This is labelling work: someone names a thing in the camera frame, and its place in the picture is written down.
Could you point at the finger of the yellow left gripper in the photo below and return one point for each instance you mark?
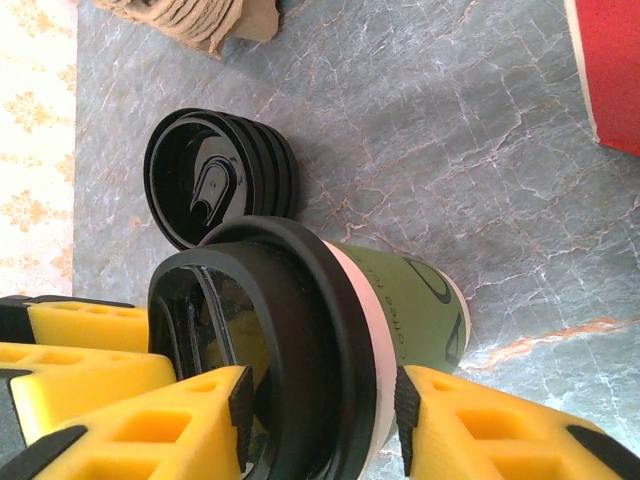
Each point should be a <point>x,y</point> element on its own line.
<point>100,385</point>
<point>90,325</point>

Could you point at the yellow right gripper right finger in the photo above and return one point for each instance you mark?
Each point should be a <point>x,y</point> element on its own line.
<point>500,440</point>

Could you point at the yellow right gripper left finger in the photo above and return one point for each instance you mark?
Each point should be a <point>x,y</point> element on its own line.
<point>150,435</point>

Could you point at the green paper coffee cup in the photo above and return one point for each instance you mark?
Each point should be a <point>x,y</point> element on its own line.
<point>415,310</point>

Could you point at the brown pulp cup carrier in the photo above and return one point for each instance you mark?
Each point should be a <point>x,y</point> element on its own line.
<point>125,5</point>
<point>190,25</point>
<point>210,44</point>

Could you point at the white paper bag red print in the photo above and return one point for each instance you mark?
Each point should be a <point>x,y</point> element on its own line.
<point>615,75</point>

